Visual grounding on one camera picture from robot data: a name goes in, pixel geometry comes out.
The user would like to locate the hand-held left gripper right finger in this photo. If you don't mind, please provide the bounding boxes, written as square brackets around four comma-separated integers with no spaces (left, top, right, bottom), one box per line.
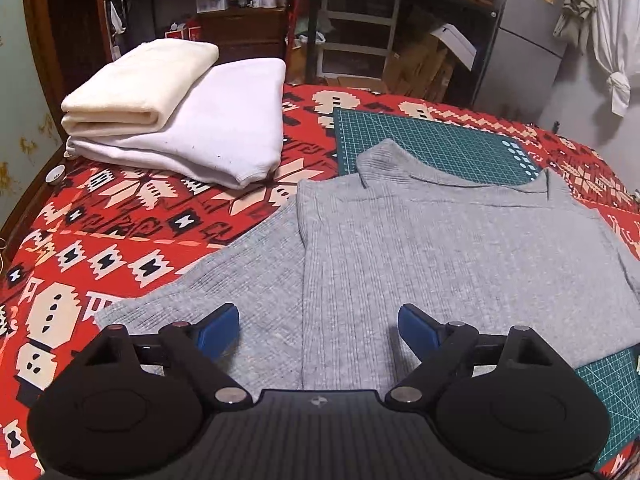
[385,302,565,407]

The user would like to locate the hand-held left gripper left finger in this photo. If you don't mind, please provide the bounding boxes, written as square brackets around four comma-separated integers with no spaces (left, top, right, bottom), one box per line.
[74,302,251,407]

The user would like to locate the grey ribbed shirt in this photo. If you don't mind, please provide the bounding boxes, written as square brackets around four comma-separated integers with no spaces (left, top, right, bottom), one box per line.
[95,139,640,392]

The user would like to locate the red patterned blanket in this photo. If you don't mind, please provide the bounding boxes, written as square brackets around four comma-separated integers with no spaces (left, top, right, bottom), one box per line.
[0,82,640,480]

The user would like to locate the green cutting mat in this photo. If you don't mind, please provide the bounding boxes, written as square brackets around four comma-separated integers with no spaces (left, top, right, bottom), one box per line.
[332,107,640,480]

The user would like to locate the white folded cloth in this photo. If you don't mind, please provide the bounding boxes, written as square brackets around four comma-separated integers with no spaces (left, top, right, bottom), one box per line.
[65,57,287,191]

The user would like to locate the stack of flattened cardboard boxes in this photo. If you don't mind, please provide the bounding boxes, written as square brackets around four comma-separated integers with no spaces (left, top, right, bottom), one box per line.
[325,30,461,103]

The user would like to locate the cream folded cloth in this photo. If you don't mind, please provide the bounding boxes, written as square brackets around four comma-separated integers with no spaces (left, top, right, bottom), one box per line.
[61,39,220,137]

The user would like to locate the silver refrigerator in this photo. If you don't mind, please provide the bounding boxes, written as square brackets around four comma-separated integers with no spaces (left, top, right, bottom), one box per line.
[472,0,576,123]

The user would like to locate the white flat cardboard box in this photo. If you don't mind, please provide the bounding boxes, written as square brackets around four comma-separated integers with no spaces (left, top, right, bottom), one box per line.
[431,24,478,71]

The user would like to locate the brown wooden drawer cabinet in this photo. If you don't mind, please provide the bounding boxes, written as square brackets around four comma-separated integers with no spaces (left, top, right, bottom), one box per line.
[197,7,288,61]

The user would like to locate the white plastic drawer unit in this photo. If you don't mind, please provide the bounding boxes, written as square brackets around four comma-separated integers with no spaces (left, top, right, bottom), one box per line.
[317,0,403,81]

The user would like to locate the dark cluttered desk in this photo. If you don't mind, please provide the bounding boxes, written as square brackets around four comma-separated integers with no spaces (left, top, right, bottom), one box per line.
[107,0,501,86]

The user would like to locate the white hanging cloth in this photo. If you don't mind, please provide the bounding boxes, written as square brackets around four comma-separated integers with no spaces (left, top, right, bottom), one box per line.
[107,0,126,36]

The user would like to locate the beige hanging cloth bag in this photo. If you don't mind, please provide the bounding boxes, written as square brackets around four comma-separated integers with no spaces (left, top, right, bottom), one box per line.
[552,0,598,56]

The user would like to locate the white tied curtain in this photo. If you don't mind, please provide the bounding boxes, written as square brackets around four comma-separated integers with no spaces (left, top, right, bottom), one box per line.
[592,0,640,118]

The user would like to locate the brown wooden door frame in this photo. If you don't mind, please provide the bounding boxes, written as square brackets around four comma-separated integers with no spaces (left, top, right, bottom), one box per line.
[22,0,66,111]

